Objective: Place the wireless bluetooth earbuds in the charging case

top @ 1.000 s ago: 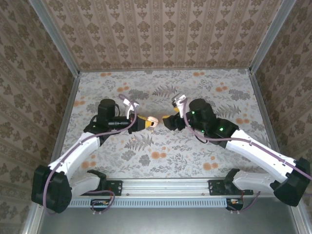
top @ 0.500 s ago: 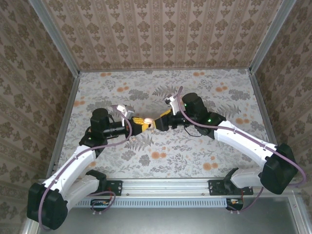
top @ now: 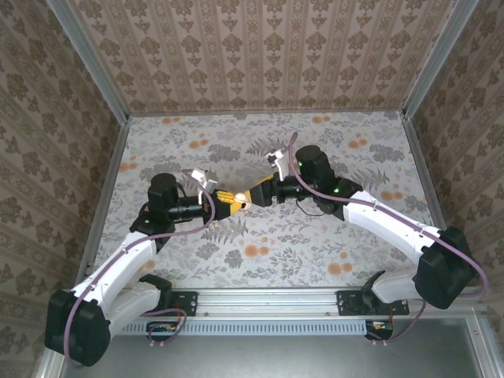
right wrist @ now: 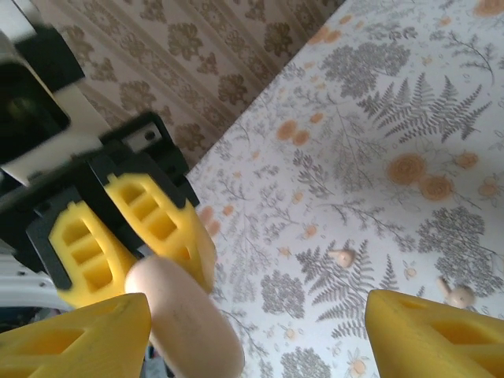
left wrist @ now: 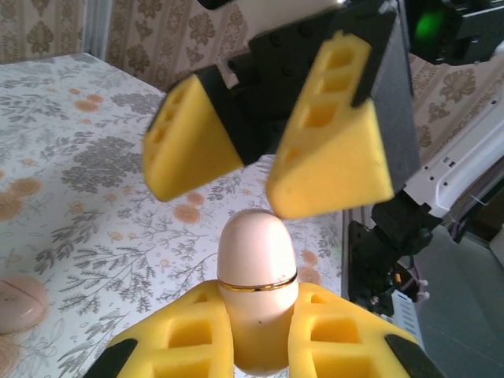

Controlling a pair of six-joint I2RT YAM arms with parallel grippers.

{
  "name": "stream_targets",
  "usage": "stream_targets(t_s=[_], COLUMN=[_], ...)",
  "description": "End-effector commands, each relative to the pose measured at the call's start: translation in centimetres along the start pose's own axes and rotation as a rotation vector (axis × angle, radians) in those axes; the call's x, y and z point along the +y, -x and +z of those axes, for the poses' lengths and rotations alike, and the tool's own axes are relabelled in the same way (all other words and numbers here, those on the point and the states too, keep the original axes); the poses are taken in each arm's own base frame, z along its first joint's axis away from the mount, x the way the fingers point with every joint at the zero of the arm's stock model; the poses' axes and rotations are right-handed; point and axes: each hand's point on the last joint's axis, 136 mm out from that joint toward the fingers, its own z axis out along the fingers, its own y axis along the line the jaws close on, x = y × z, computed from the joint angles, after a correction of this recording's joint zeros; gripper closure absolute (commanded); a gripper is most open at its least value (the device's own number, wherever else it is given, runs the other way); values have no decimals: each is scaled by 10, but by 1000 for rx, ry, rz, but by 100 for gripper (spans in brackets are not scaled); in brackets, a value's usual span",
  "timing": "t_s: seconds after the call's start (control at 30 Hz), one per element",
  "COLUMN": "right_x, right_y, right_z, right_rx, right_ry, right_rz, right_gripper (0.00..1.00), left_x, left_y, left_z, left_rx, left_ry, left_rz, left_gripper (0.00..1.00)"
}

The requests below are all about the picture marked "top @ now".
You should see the aluminium extrusion beam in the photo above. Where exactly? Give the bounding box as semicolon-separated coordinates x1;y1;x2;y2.
58;287;482;318

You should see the steel sheet panel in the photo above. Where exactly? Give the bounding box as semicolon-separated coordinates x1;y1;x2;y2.
58;334;487;378

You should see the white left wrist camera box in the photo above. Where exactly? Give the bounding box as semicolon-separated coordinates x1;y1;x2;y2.
191;168;220;194

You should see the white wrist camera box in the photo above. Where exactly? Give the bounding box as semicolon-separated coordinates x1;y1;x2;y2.
264;147;295;180
191;168;220;194

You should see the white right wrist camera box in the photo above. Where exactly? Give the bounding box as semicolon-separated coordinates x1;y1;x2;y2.
264;147;295;180

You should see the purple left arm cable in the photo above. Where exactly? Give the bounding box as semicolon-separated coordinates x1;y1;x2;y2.
62;169;217;367

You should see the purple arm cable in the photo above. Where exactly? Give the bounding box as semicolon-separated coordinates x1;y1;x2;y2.
286;132;491;347
62;169;217;367

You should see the aluminium side rail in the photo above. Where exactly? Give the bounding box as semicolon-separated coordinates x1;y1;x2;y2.
401;113;466;287
73;116;131;288

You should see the thin aluminium back rail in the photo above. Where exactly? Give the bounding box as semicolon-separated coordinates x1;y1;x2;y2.
128;110;405;117

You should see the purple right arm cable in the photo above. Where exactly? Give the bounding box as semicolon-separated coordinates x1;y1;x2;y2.
286;132;491;347

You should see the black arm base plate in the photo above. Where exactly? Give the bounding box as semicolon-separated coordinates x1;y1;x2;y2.
336;290;410;317
128;290;198;317

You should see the grey slotted cable duct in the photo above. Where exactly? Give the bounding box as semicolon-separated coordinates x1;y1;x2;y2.
109;319;369;336

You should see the small wired connector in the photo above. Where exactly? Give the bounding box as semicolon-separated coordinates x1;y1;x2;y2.
146;321;178;343
365;319;395;340

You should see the aluminium corner post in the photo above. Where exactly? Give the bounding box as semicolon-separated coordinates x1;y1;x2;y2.
43;0;132;125
401;0;480;121

